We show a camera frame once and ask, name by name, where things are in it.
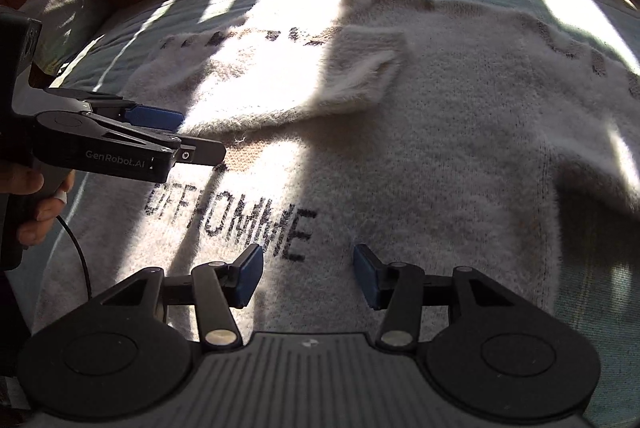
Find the cream fluffy sweater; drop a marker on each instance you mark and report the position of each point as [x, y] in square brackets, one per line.
[400, 133]

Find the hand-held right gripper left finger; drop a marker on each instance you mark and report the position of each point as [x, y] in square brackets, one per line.
[250, 273]

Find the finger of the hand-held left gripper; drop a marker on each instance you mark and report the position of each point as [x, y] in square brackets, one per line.
[152, 118]
[200, 154]

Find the person's left hand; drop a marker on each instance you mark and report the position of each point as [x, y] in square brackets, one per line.
[50, 208]

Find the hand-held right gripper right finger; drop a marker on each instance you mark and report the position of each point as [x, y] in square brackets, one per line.
[365, 275]

